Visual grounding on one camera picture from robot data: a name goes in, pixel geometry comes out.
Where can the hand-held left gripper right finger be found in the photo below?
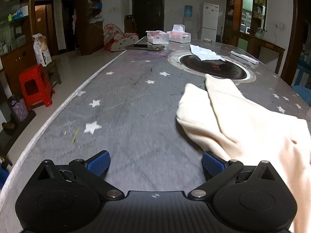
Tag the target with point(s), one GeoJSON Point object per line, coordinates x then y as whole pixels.
{"type": "Point", "coordinates": [213, 163]}

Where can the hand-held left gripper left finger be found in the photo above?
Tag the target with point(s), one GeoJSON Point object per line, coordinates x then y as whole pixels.
{"type": "Point", "coordinates": [98, 162]}

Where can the cream sweatshirt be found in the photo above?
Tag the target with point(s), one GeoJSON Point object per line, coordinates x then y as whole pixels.
{"type": "Point", "coordinates": [243, 126]}

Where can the patterned trash bin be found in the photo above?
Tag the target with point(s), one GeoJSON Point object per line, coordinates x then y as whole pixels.
{"type": "Point", "coordinates": [19, 110]}

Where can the round black induction cooktop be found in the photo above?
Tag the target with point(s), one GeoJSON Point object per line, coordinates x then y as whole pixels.
{"type": "Point", "coordinates": [218, 69]}

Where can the small wooden stool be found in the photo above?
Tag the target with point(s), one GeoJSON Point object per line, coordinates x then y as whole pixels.
{"type": "Point", "coordinates": [54, 66]}

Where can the crumpled white tissue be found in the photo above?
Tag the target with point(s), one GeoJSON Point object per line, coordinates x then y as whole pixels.
{"type": "Point", "coordinates": [205, 53]}

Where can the red plastic stool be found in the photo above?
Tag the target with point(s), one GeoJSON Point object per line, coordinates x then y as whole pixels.
{"type": "Point", "coordinates": [36, 70]}

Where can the blue chair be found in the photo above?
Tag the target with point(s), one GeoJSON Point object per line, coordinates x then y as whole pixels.
{"type": "Point", "coordinates": [302, 91]}

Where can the green chair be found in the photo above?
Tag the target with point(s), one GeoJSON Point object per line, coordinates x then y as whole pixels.
{"type": "Point", "coordinates": [243, 45]}

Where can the small white wrapper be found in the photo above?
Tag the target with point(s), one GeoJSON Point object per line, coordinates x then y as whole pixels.
{"type": "Point", "coordinates": [209, 39]}

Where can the dotted children's play tent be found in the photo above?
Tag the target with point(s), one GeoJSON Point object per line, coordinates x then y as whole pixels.
{"type": "Point", "coordinates": [121, 40]}

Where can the black smartphone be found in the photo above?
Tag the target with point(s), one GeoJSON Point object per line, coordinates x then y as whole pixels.
{"type": "Point", "coordinates": [145, 46]}

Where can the white paper bag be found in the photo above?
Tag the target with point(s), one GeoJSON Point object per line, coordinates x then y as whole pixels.
{"type": "Point", "coordinates": [41, 51]}

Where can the wooden divider shelf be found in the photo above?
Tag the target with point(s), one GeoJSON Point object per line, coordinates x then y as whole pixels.
{"type": "Point", "coordinates": [85, 36]}

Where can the pink tissue box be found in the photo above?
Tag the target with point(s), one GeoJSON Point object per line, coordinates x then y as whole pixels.
{"type": "Point", "coordinates": [179, 37]}

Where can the glass display cabinet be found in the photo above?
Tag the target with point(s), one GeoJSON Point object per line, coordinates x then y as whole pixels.
{"type": "Point", "coordinates": [14, 58]}

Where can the white tissue box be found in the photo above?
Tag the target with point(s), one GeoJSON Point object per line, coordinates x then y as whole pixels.
{"type": "Point", "coordinates": [158, 38]}

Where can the white water dispenser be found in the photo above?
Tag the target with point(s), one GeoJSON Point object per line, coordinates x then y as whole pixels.
{"type": "Point", "coordinates": [188, 25]}

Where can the hanging white pink garment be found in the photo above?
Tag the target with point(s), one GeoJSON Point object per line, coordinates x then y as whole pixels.
{"type": "Point", "coordinates": [74, 20]}

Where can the white refrigerator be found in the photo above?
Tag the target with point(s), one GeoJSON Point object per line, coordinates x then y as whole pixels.
{"type": "Point", "coordinates": [209, 19]}

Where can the brown interior door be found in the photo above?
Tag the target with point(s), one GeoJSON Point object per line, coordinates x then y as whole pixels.
{"type": "Point", "coordinates": [40, 21]}

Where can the wooden sideboard cabinet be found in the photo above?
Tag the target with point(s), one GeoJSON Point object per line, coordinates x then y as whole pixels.
{"type": "Point", "coordinates": [237, 12]}

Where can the blue water jug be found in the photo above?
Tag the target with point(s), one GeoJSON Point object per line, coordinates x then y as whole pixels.
{"type": "Point", "coordinates": [188, 11]}

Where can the dark wooden door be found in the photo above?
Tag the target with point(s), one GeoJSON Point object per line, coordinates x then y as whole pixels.
{"type": "Point", "coordinates": [148, 9]}

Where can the blue white box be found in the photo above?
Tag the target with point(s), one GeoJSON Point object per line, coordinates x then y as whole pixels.
{"type": "Point", "coordinates": [20, 13]}

